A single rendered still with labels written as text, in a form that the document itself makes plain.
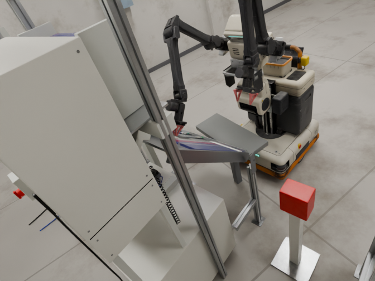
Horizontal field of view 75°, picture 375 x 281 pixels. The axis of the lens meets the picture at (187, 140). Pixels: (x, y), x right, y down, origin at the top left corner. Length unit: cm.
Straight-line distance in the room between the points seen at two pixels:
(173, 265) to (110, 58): 102
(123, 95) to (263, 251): 153
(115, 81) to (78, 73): 21
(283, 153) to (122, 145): 161
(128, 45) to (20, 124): 34
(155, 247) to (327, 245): 121
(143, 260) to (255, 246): 91
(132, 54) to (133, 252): 109
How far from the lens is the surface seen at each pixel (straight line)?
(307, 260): 200
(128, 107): 95
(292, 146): 227
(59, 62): 71
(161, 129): 87
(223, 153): 133
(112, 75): 90
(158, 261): 143
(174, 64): 154
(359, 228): 219
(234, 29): 173
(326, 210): 223
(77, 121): 75
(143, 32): 504
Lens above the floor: 183
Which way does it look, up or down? 38 degrees down
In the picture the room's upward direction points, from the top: 19 degrees counter-clockwise
